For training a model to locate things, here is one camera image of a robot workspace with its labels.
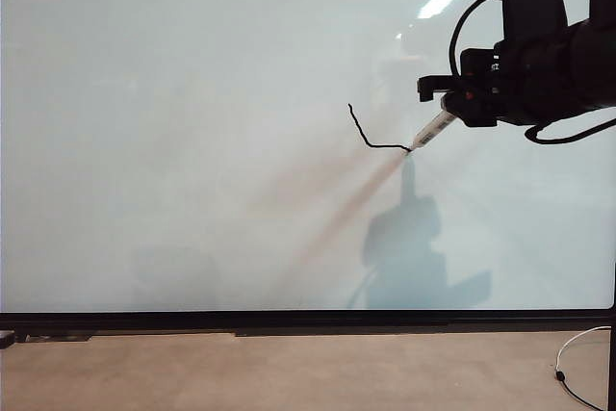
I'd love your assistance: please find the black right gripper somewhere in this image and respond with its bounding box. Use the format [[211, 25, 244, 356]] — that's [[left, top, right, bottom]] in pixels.
[[416, 28, 581, 129]]

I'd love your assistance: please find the white whiteboard marker pen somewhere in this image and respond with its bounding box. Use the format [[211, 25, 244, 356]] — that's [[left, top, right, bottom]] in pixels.
[[407, 98, 456, 153]]

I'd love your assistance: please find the black whiteboard bottom rail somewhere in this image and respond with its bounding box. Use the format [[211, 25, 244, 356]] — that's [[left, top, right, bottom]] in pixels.
[[0, 309, 616, 341]]

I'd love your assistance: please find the black camera cable loop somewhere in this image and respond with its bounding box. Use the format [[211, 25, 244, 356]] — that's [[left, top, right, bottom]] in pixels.
[[449, 0, 497, 78]]

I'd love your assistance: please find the white glossy whiteboard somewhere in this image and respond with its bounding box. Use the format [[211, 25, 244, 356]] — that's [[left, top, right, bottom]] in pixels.
[[0, 0, 616, 314]]

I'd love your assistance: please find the black whiteboard stand post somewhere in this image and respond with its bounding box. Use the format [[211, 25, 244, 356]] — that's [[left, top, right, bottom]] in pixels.
[[609, 304, 616, 411]]

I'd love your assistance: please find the white thin cable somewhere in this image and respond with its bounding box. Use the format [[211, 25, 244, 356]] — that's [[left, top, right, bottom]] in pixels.
[[553, 325, 613, 373]]

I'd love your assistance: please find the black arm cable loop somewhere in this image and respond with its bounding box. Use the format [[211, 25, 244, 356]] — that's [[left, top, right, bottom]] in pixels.
[[524, 116, 616, 144]]

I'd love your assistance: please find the black drawn marker line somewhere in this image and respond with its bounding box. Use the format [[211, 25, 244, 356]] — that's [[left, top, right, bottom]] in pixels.
[[347, 102, 413, 154]]

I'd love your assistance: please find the black inline cable plug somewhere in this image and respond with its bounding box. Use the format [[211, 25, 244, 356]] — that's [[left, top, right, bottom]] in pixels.
[[554, 369, 607, 411]]

